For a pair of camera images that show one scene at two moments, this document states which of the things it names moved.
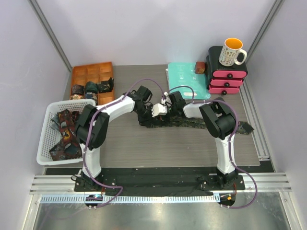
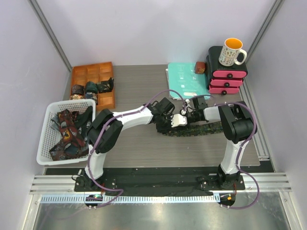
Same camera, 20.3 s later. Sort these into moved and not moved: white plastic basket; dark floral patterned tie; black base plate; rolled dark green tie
Moved: dark floral patterned tie
Not moved: black base plate; rolled dark green tie; white plastic basket
